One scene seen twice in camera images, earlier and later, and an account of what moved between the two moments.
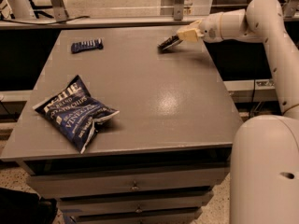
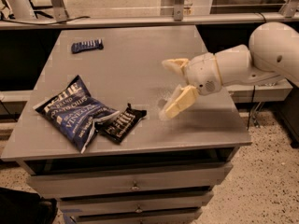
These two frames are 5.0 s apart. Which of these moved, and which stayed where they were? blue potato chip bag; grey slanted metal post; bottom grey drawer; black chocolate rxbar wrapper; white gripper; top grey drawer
Moved: black chocolate rxbar wrapper; white gripper
Stayed: bottom grey drawer; grey slanted metal post; blue potato chip bag; top grey drawer
